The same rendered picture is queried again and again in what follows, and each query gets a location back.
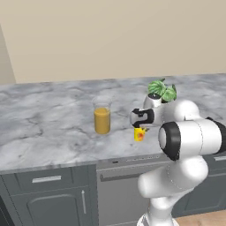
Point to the glass pitcher of orange juice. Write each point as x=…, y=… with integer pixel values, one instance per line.
x=102, y=120

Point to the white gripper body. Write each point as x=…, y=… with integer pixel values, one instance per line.
x=134, y=120

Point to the grey cupboard door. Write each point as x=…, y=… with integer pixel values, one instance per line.
x=50, y=209
x=206, y=197

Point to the grey drawer front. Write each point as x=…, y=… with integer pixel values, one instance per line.
x=219, y=166
x=20, y=180

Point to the yellow cup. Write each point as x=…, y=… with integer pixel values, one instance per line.
x=139, y=135

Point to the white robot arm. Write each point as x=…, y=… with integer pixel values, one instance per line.
x=182, y=176

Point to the green leafy plant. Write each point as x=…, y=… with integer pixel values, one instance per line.
x=159, y=87

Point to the grey dishwasher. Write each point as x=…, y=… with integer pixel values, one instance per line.
x=117, y=200

